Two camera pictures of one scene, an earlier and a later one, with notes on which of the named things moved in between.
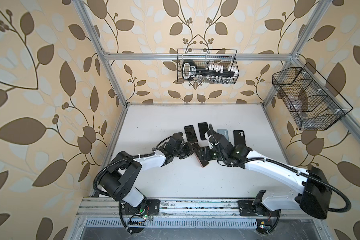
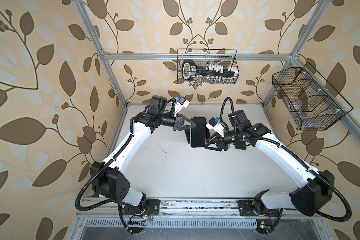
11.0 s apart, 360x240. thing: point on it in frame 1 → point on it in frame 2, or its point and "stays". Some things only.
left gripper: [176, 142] → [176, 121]
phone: [190, 134] stays
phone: [196, 150] → [198, 133]
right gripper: [206, 149] → [221, 144]
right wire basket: [312, 103] stays
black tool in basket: [189, 71] stays
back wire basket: [209, 59] stays
